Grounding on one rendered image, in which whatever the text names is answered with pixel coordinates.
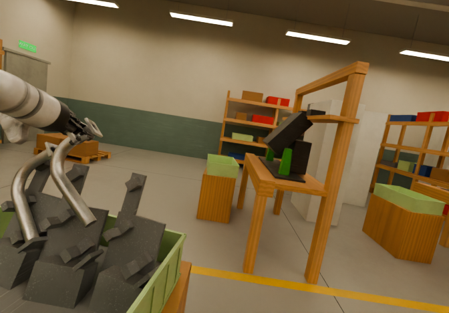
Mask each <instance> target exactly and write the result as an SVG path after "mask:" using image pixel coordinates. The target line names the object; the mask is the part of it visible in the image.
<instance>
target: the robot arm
mask: <svg viewBox="0 0 449 313"><path fill-rule="evenodd" d="M0 124H1V126H2V128H3V130H4V132H5V134H6V136H7V139H8V140H9V141H10V142H12V143H15V144H23V143H24V142H26V141H27V139H28V134H29V128H30V126H34V127H36V128H38V129H41V130H44V131H47V132H60V133H62V134H63V135H66V136H69V137H70V140H71V141H69V143H70V144H71V145H72V146H73V145H77V144H81V143H82V142H84V141H91V140H92V139H94V138H95V136H94V135H92V134H91V133H89V132H87V131H85V130H83V127H85V126H87V124H84V123H83V122H81V121H80V119H78V118H76V114H75V113H73V112H72V111H71V110H70V109H69V108H68V107H67V105H66V104H64V103H63V102H61V101H59V100H58V99H56V98H54V97H53V96H51V95H49V94H48V93H46V92H44V91H43V90H40V89H38V88H36V87H34V86H32V85H31V84H28V83H27V82H25V81H23V80H22V79H21V78H18V77H17V76H14V75H13V74H10V73H8V72H5V71H3V70H0ZM78 133H79V134H78Z"/></svg>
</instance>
